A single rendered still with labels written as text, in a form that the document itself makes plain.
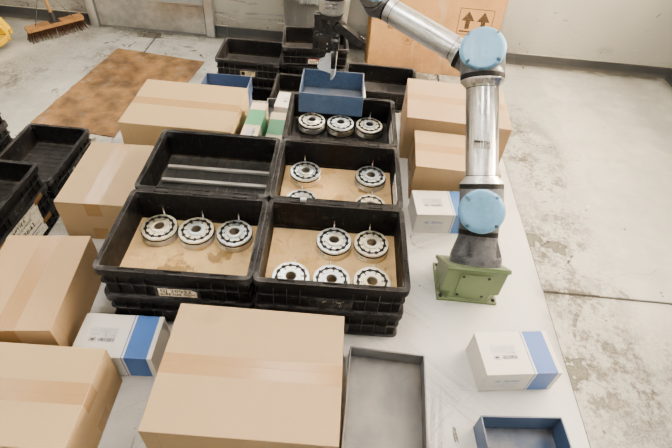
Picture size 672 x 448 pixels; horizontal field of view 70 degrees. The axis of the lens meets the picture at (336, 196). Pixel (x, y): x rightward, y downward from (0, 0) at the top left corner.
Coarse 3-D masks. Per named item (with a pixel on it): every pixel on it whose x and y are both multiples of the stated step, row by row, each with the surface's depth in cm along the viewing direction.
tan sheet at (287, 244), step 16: (272, 240) 142; (288, 240) 142; (304, 240) 143; (352, 240) 144; (272, 256) 138; (288, 256) 138; (304, 256) 138; (320, 256) 139; (352, 256) 140; (272, 272) 134; (352, 272) 135
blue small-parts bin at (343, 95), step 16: (304, 80) 160; (320, 80) 160; (336, 80) 159; (352, 80) 159; (304, 96) 147; (320, 96) 147; (336, 96) 147; (352, 96) 147; (320, 112) 151; (336, 112) 151; (352, 112) 150
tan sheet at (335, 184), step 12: (288, 168) 167; (324, 168) 168; (288, 180) 162; (324, 180) 163; (336, 180) 164; (348, 180) 164; (288, 192) 158; (324, 192) 159; (336, 192) 159; (348, 192) 160; (360, 192) 160; (384, 192) 161
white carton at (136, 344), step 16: (96, 320) 124; (112, 320) 124; (128, 320) 124; (144, 320) 124; (160, 320) 125; (80, 336) 120; (96, 336) 120; (112, 336) 121; (128, 336) 121; (144, 336) 121; (160, 336) 123; (112, 352) 118; (128, 352) 118; (144, 352) 118; (160, 352) 124; (128, 368) 120; (144, 368) 120
